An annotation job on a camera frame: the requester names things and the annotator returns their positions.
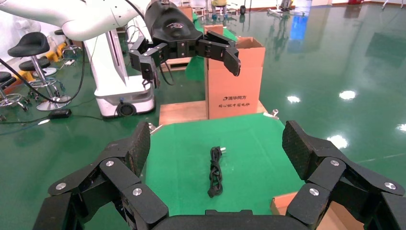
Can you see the background green table cloth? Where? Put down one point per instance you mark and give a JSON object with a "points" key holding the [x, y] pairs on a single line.
{"points": [[193, 71]]}

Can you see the black floor power brick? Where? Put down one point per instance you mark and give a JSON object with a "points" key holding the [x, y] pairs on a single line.
{"points": [[59, 114]]}

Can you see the wooden board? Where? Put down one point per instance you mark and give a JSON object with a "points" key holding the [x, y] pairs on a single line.
{"points": [[180, 111]]}

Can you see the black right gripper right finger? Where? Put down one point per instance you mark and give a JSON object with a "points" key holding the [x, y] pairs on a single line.
{"points": [[330, 171]]}

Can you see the metal binder clip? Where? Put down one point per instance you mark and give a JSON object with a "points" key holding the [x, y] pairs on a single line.
{"points": [[153, 128], [274, 112]]}

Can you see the black round stool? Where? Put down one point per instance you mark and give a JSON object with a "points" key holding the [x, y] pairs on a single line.
{"points": [[59, 32], [33, 64], [4, 77]]}

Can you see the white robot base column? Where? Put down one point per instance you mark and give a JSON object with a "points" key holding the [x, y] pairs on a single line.
{"points": [[108, 82]]}

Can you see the low wooden shelf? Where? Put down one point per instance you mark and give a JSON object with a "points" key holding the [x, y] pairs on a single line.
{"points": [[177, 63]]}

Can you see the small background cardboard box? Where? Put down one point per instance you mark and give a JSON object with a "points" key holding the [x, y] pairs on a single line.
{"points": [[187, 13]]}

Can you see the white power strip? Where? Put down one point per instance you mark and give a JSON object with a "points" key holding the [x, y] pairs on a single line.
{"points": [[69, 62]]}

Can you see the flat open cardboard box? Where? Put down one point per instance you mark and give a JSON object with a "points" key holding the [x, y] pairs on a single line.
{"points": [[280, 203]]}

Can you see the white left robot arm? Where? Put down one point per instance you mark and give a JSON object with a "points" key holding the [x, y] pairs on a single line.
{"points": [[79, 19]]}

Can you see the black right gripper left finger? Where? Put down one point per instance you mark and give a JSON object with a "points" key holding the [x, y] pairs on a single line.
{"points": [[117, 171]]}

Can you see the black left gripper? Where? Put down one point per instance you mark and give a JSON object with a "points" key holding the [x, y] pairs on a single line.
{"points": [[171, 28]]}

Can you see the tall printed cardboard box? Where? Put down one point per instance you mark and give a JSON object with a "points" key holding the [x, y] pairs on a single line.
{"points": [[233, 89]]}

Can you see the black stool with backrest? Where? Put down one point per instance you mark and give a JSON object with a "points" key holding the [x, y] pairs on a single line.
{"points": [[28, 44]]}

